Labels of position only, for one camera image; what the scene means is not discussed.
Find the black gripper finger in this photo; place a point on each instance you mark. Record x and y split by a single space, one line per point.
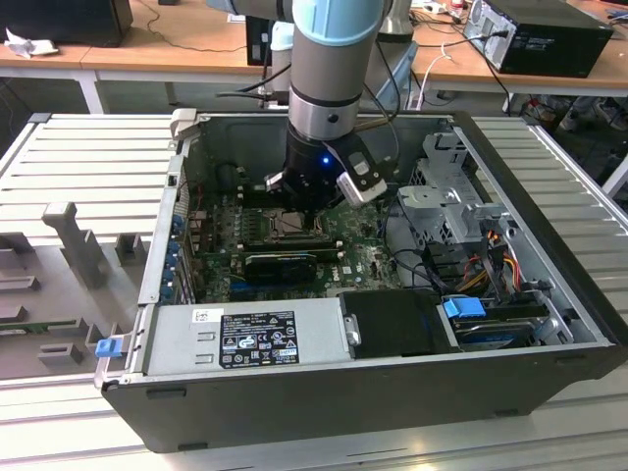
325 203
300 208

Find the thin metal locking lever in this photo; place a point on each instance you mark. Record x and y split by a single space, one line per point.
269 221

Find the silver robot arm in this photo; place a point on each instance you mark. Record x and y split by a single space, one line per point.
324 73

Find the CPU socket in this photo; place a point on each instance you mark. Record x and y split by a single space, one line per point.
324 235

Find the green motherboard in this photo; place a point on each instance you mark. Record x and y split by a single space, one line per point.
363 245

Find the grey metal drive cage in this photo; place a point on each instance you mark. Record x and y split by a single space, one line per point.
427 201

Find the pale blue teach pendant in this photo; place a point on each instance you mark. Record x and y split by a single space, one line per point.
404 73

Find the small black upright PC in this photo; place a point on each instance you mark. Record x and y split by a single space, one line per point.
257 41

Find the wooden desk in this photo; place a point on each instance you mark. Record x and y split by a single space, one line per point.
196 59

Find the hard disk in blue carrier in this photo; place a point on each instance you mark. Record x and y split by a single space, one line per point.
463 311

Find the grey power supply unit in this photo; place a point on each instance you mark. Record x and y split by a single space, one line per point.
172 343

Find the black open PC case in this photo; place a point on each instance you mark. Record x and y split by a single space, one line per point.
343 412

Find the grey parts rack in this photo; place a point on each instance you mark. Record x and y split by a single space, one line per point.
98 304

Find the blue plastic case latch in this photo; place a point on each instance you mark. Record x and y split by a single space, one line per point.
108 348

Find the large black desktop PC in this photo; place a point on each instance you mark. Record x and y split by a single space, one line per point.
554 44

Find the black box on desk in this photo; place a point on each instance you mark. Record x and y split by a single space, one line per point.
64 19

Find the crumpled white paper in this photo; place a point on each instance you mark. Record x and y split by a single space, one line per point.
29 46

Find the small silver wrist camera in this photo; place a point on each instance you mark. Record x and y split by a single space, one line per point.
276 182

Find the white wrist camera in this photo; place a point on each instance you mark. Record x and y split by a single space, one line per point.
363 189

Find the grey case hinge bracket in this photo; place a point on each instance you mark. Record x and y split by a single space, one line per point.
184 122

